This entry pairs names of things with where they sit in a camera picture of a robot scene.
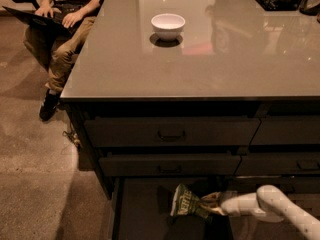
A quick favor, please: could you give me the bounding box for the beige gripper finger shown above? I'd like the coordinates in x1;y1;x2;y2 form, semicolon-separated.
200;204;224;216
201;192;221;202

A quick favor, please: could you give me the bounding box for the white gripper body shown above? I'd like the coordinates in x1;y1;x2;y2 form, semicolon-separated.
220;193;259;216

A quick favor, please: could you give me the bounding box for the green jalapeno chip bag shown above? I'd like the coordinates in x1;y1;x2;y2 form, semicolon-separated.
170;184;210;219

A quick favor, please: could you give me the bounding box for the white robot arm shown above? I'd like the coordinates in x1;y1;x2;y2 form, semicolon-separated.
199;185;320;240

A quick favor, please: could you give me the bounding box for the middle right drawer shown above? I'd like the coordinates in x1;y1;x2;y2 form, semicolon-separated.
236;152;320;176

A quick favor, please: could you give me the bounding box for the bottom right drawer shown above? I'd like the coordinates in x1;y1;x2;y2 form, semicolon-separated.
224;176;320;194

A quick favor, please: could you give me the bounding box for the open bottom left drawer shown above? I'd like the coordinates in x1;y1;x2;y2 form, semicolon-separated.
108;177;233;240

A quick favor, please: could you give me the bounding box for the top right drawer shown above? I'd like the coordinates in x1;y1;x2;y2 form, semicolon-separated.
251;116;320;145

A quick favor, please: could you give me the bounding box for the middle left drawer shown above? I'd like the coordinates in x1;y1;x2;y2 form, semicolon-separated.
99;153;240;176

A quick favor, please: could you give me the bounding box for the top left drawer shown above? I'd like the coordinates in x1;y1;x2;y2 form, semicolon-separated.
84;117;260;147

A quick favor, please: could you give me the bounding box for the dark round object on counter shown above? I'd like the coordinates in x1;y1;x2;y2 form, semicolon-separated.
299;0;320;16

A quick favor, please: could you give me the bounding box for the white ceramic bowl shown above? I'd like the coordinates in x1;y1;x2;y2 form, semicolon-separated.
151;13;185;41

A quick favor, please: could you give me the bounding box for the seated person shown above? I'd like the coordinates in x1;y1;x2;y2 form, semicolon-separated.
24;0;102;121

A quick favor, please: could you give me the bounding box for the black laptop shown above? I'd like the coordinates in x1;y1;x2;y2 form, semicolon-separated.
4;6;67;31

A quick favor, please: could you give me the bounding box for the cable bundle on floor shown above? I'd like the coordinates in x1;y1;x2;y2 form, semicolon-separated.
61;123;82;150

